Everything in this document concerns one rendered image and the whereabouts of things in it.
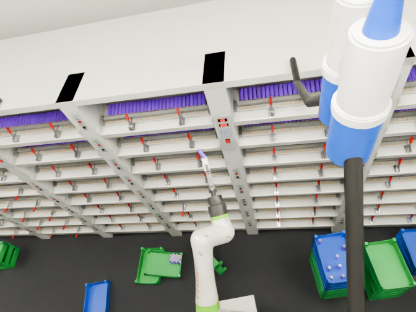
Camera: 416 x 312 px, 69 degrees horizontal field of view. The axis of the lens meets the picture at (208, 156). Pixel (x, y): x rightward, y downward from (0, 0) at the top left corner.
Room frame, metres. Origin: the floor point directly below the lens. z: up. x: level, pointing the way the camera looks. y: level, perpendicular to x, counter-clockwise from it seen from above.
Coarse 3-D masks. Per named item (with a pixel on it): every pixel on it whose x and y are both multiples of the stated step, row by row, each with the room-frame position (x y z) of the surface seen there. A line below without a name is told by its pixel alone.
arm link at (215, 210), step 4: (212, 204) 0.71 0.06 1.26; (216, 204) 0.70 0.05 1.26; (220, 204) 0.69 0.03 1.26; (224, 204) 0.69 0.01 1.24; (208, 208) 0.71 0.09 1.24; (212, 208) 0.69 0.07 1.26; (216, 208) 0.68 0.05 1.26; (220, 208) 0.67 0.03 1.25; (224, 208) 0.67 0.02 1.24; (212, 212) 0.67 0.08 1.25; (216, 212) 0.66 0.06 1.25; (220, 212) 0.66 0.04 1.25; (224, 212) 0.66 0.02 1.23; (212, 216) 0.66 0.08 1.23; (216, 216) 0.65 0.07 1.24
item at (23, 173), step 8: (0, 152) 1.43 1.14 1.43; (8, 152) 1.46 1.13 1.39; (8, 168) 1.45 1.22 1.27; (16, 168) 1.43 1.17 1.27; (24, 168) 1.45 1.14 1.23; (24, 176) 1.44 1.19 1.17; (40, 184) 1.43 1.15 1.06; (48, 184) 1.46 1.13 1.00; (40, 192) 1.46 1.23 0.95; (64, 200) 1.44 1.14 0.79; (64, 208) 1.45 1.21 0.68; (72, 208) 1.43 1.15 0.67; (88, 216) 1.45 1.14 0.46; (88, 224) 1.45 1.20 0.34; (96, 224) 1.43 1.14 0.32; (104, 232) 1.43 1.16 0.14
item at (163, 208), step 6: (234, 198) 1.06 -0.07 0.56; (162, 204) 1.22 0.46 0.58; (186, 204) 1.16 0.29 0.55; (192, 204) 1.15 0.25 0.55; (198, 204) 1.13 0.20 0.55; (204, 204) 1.11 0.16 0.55; (228, 204) 1.04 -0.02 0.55; (234, 204) 1.02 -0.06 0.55; (162, 210) 1.19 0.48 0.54; (168, 210) 1.17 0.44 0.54; (174, 210) 1.16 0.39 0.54; (180, 210) 1.14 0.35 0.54; (186, 210) 1.12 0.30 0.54; (192, 210) 1.10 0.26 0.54; (198, 210) 1.09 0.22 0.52; (204, 210) 1.08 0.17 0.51
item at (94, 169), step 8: (96, 160) 1.35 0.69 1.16; (104, 160) 1.32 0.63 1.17; (32, 168) 1.48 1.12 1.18; (40, 168) 1.48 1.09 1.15; (48, 168) 1.46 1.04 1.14; (56, 168) 1.44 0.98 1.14; (64, 168) 1.41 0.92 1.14; (72, 168) 1.38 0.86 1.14; (80, 168) 1.36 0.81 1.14; (88, 168) 1.33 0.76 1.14; (96, 168) 1.31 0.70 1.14; (104, 168) 1.29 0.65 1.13; (112, 168) 1.27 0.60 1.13; (32, 176) 1.43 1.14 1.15; (40, 176) 1.43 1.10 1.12; (48, 176) 1.41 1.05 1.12; (56, 176) 1.37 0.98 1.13; (64, 176) 1.36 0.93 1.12; (72, 176) 1.33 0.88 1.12; (80, 176) 1.31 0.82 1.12; (88, 176) 1.29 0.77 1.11; (96, 176) 1.28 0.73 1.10; (104, 176) 1.26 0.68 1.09; (112, 176) 1.25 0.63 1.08
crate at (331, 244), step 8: (344, 232) 0.55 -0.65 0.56; (328, 240) 0.56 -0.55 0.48; (336, 240) 0.54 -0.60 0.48; (344, 240) 0.52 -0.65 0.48; (320, 248) 0.53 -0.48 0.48; (328, 248) 0.51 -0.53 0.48; (336, 248) 0.50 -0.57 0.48; (320, 256) 0.47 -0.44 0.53; (328, 256) 0.47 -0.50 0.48; (344, 256) 0.43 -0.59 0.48; (328, 264) 0.42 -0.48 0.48; (336, 264) 0.41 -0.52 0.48; (344, 264) 0.39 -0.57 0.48; (328, 272) 0.38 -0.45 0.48; (336, 272) 0.36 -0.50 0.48; (344, 272) 0.35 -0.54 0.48; (328, 280) 0.32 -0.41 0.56; (336, 280) 0.32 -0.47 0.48; (344, 280) 0.30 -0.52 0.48
